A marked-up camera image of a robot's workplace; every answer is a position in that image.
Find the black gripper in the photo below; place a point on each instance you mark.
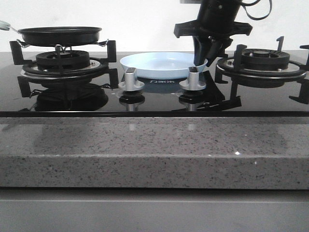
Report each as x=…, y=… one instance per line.
x=216, y=18

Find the light blue plate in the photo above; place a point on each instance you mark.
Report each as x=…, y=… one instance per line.
x=159, y=65

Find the black frying pan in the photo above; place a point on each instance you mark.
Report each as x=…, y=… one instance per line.
x=64, y=36

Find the right silver stove knob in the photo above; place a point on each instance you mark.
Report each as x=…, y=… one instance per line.
x=192, y=82

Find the silver stove knob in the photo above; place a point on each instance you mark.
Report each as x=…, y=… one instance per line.
x=131, y=83
x=192, y=82

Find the right black burner grate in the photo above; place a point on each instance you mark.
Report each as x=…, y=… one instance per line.
x=263, y=68

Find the black burner grate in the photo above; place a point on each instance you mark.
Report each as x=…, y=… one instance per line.
x=61, y=68
x=263, y=68

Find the black glass gas cooktop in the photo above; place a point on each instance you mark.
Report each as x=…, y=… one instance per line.
x=100, y=96

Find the left silver stove knob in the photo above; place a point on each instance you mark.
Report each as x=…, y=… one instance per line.
x=131, y=83

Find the left black burner grate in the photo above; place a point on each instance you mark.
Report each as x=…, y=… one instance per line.
x=61, y=68

